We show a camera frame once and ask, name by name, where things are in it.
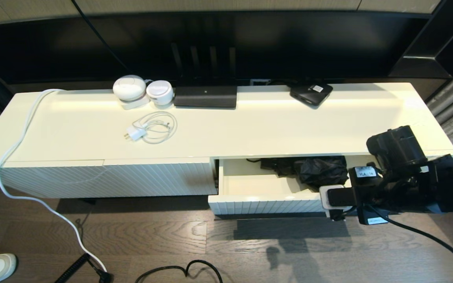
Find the black umbrella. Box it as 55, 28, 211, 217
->
246, 156, 349, 192

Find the white fluted drawer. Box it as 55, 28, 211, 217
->
208, 155, 376, 215

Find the white tv cabinet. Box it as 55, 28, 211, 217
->
0, 82, 453, 198

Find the black set-top box with label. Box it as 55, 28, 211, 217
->
289, 81, 334, 108

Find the black shelf unit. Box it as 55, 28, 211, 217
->
388, 0, 453, 79

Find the black television screen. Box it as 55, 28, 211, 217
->
0, 11, 435, 85

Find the black router with antennas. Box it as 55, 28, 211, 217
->
170, 41, 238, 108

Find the small white round device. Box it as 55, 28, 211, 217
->
146, 80, 174, 106

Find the large white dome device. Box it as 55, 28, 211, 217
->
112, 74, 150, 110

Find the labelled black wrist camera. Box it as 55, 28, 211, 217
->
348, 165, 380, 179

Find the thin black floor cable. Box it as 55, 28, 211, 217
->
134, 259, 224, 283

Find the white charger with coiled cable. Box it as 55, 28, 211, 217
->
123, 110, 178, 144

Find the black coiled cable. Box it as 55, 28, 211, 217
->
55, 253, 113, 283

